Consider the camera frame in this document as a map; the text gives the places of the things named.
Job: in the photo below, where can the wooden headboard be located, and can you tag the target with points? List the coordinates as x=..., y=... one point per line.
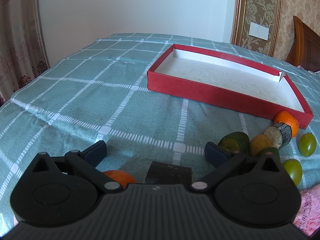
x=305, y=49

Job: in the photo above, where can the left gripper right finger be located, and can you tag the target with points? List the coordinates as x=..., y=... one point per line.
x=252, y=191

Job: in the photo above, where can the patterned curtain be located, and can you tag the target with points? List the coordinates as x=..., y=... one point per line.
x=23, y=54

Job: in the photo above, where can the green cucumber piece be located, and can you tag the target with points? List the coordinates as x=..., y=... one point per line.
x=272, y=150
x=236, y=141

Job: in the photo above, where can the white wall switch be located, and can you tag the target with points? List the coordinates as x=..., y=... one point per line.
x=258, y=31

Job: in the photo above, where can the teal plaid bed sheet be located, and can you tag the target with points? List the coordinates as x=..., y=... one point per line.
x=100, y=93

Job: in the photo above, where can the green tomato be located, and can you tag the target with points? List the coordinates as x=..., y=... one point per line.
x=294, y=170
x=307, y=144

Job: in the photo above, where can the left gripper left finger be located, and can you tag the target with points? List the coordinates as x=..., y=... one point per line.
x=55, y=191

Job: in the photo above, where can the orange mandarin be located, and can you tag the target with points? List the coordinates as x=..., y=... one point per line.
x=289, y=119
x=123, y=178

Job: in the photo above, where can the red shallow cardboard box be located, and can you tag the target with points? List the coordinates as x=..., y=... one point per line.
x=227, y=81

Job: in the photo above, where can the dark sugarcane piece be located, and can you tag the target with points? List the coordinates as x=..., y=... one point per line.
x=163, y=173
x=280, y=134

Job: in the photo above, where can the gold framed wallpaper panel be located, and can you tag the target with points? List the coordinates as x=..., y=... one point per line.
x=265, y=13

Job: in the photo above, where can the yellow-brown longan fruit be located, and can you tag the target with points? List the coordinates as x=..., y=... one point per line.
x=258, y=143

